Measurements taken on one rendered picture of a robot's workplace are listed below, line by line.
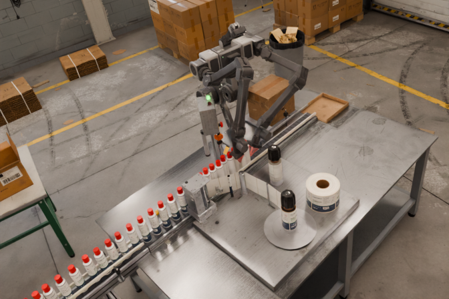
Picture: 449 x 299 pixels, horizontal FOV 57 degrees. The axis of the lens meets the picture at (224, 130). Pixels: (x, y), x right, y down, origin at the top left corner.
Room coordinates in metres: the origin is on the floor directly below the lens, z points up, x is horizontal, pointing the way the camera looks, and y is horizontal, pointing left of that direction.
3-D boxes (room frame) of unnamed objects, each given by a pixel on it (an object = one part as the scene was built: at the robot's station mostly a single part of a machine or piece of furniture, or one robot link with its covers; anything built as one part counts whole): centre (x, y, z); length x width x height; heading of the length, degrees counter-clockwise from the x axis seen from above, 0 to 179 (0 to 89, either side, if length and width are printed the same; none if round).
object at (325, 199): (1.75, -0.53, 0.95); 0.20 x 0.20 x 0.14
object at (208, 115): (2.17, 0.08, 1.38); 0.17 x 0.10 x 0.19; 2
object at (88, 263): (1.47, 0.86, 0.98); 0.05 x 0.05 x 0.20
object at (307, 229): (1.58, -0.28, 0.89); 0.31 x 0.31 x 0.01
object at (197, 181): (1.83, 0.22, 1.14); 0.14 x 0.11 x 0.01; 127
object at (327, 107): (2.77, -0.84, 0.85); 0.30 x 0.26 x 0.04; 127
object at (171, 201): (1.82, 0.39, 0.98); 0.05 x 0.05 x 0.20
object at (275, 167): (1.99, -0.28, 1.03); 0.09 x 0.09 x 0.30
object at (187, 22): (6.10, 0.19, 0.45); 1.20 x 0.84 x 0.89; 28
